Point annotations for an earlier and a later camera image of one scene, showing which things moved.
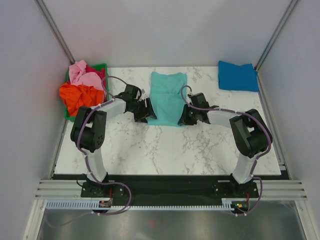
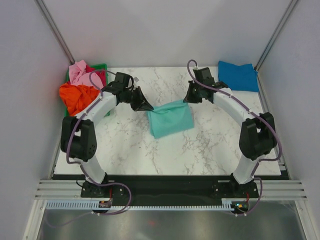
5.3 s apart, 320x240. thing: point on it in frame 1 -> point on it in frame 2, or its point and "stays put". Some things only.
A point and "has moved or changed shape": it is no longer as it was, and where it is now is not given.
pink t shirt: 78,75 stays put
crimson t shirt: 89,68 stays put
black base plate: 169,190 stays put
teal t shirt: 168,96 has moved or changed shape
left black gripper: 146,111 -> 142,104
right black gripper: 184,119 -> 189,98
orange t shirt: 78,96 stays put
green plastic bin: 68,117 stays put
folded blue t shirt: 243,77 stays put
